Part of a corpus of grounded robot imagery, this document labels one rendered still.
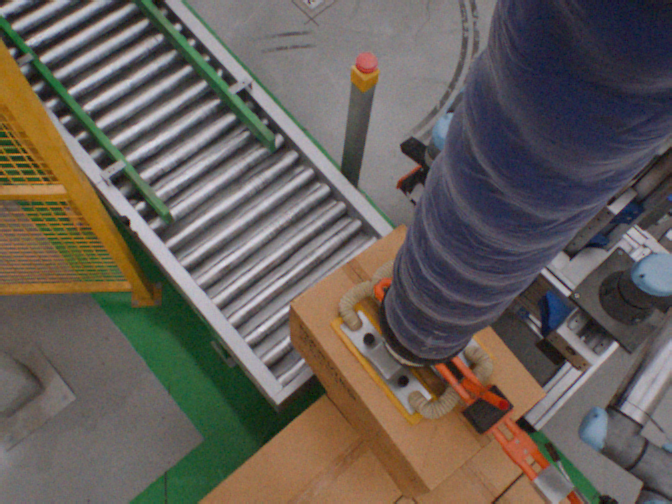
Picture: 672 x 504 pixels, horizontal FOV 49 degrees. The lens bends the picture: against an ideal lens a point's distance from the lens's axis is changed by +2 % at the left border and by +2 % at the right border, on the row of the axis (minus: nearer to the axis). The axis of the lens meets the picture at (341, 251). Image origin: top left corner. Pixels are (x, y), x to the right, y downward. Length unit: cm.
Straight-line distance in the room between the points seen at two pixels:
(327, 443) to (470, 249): 146
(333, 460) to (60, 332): 132
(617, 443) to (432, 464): 53
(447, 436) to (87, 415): 162
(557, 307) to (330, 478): 88
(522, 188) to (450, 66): 284
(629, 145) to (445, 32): 305
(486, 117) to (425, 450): 121
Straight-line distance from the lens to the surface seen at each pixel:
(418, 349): 163
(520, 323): 298
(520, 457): 182
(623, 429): 156
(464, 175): 94
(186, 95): 289
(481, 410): 181
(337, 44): 369
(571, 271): 228
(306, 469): 242
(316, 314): 196
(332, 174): 265
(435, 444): 192
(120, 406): 307
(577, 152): 80
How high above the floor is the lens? 296
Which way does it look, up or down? 69 degrees down
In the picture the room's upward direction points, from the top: 9 degrees clockwise
